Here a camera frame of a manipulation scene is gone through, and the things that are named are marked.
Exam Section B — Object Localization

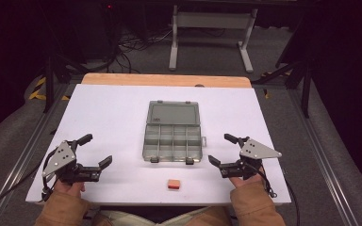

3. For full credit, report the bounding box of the wooden table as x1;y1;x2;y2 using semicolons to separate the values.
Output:
80;73;253;89

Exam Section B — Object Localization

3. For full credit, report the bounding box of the left hand-held gripper cable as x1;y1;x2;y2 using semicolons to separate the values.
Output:
0;146;60;218

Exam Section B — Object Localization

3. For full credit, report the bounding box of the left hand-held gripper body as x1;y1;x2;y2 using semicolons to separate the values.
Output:
41;139;103;185

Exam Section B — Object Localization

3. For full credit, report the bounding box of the black tripod stand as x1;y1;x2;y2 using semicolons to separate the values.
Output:
252;46;317;120
42;43;91;114

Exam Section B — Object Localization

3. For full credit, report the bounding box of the person's right hand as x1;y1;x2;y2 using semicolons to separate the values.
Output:
228;172;266;189

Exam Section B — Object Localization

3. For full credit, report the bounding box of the hand-held gripper cable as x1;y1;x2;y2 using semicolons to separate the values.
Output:
254;161;302;226
0;146;60;218

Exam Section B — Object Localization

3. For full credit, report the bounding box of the person's left hand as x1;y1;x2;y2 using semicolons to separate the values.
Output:
54;180;87;200

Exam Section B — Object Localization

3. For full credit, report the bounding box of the person's lap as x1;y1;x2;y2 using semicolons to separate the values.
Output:
89;205;234;226

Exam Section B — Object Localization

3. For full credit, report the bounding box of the yellow black floor tape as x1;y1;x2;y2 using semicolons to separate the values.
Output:
27;76;71;102

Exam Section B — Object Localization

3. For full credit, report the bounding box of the bundle of black floor cables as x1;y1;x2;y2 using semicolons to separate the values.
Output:
105;26;174;74

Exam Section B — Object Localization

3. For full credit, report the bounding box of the clear plastic compartment box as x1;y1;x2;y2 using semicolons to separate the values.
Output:
141;100;208;166

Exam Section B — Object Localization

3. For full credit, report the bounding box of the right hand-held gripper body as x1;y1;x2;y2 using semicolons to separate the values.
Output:
219;136;283;181

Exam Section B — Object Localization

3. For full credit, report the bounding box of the white metal stand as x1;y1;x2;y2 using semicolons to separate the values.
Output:
168;4;259;74

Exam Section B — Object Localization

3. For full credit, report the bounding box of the white board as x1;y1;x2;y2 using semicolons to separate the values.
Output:
25;83;292;206

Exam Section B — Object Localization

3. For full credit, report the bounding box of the small orange block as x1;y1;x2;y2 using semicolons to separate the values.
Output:
167;178;182;190

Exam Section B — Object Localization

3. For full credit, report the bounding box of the aluminium floor rail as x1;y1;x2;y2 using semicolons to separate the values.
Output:
287;89;362;226
0;83;78;226

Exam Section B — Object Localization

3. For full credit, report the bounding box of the right hand-held gripper cable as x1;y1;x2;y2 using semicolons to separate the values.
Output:
254;161;302;226

